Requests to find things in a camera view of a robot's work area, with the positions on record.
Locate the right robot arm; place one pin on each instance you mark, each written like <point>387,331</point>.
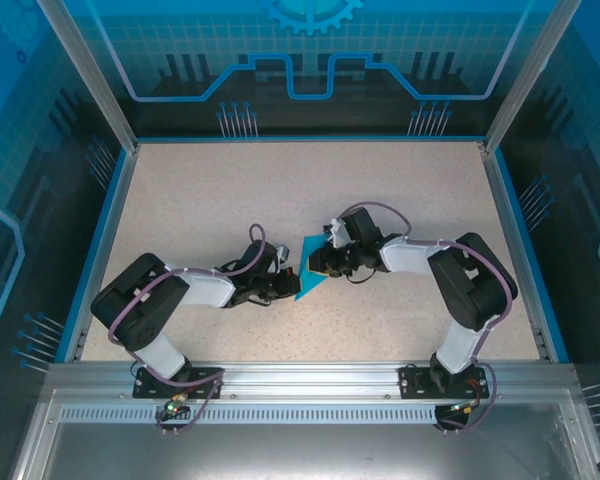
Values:
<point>410,255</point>

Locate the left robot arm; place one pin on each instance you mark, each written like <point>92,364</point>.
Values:
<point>200,287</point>

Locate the sheet metal panel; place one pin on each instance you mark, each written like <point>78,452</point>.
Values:
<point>305,455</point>

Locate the aluminium mounting rail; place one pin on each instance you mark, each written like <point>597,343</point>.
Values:
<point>310,380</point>

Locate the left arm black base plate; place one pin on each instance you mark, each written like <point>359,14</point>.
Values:
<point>205,375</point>

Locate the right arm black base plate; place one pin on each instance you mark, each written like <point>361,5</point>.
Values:
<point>410,382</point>

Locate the aluminium side rail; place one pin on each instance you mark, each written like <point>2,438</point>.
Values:
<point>116,210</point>
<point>505,210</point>

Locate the aluminium frame post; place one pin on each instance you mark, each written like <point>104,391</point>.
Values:
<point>520,90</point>
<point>102,90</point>

